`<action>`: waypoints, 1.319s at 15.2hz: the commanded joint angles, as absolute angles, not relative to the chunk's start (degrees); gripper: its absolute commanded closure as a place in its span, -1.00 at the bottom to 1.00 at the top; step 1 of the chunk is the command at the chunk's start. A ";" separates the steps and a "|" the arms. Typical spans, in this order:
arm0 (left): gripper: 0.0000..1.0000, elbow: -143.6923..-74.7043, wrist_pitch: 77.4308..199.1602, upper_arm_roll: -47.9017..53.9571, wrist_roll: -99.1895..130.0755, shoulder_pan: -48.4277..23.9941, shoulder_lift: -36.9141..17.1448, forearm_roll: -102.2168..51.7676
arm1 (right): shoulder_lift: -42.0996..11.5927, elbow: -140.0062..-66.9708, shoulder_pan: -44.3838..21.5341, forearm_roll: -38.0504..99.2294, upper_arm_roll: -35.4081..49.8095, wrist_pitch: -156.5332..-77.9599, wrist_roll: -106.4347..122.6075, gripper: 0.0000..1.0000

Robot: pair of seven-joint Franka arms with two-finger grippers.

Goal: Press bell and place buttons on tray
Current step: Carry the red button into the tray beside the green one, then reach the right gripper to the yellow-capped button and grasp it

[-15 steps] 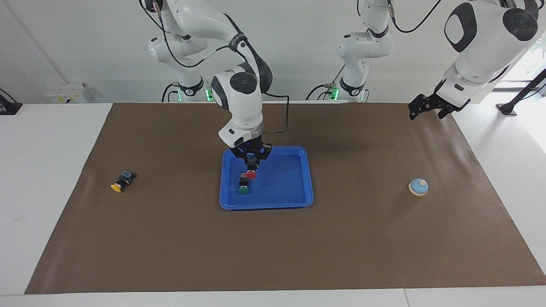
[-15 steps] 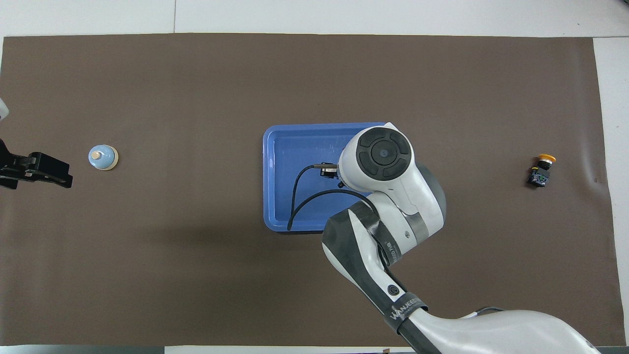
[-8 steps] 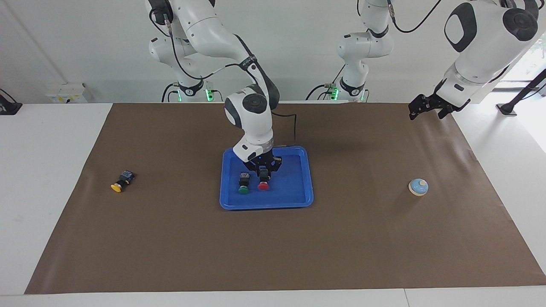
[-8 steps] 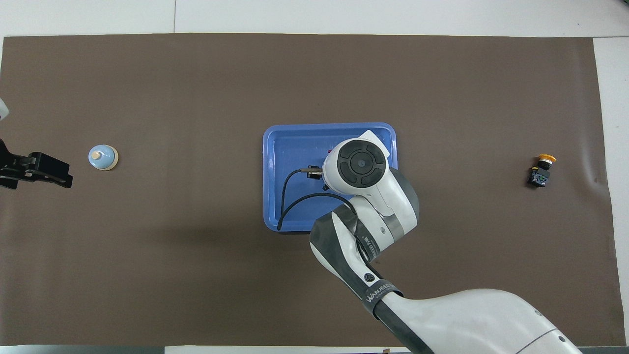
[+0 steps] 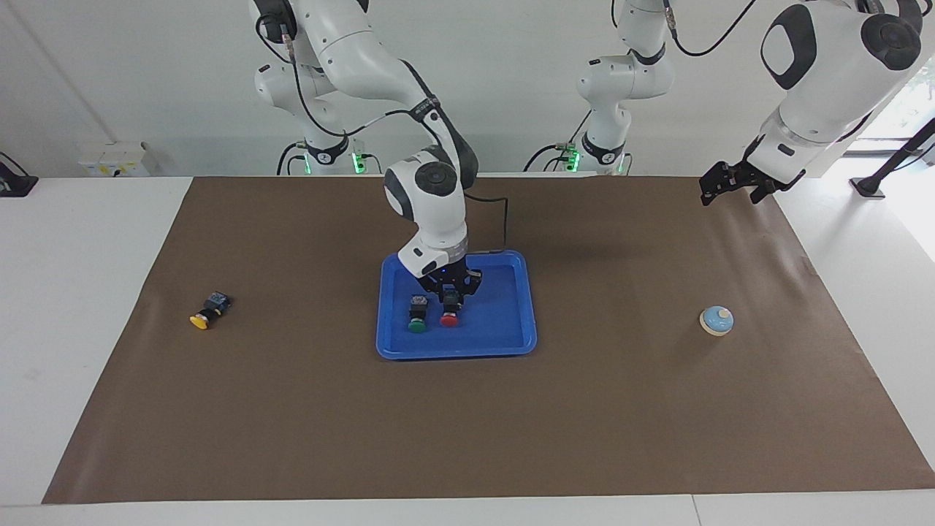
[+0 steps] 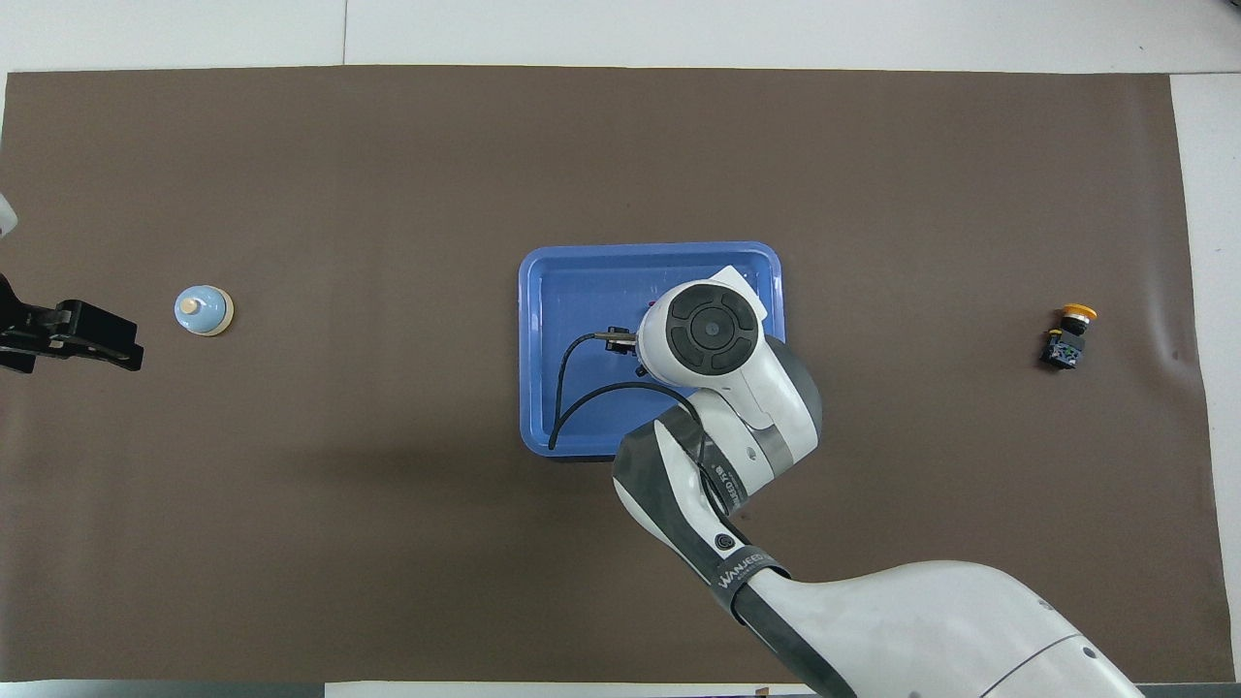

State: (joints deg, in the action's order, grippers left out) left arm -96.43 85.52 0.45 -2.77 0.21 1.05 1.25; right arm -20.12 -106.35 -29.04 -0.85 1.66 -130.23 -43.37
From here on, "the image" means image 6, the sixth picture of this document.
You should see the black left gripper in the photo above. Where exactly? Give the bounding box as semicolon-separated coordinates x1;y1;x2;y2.
0;274;144;374

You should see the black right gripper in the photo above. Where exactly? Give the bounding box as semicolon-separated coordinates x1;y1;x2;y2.
609;328;649;377

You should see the yellow push button switch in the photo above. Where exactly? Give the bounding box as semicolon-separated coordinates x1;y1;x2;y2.
1040;303;1098;371

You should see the blue plastic tray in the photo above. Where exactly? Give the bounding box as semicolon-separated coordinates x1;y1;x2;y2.
518;241;791;459

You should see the brown table mat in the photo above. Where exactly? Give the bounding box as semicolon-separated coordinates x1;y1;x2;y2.
0;66;1218;684

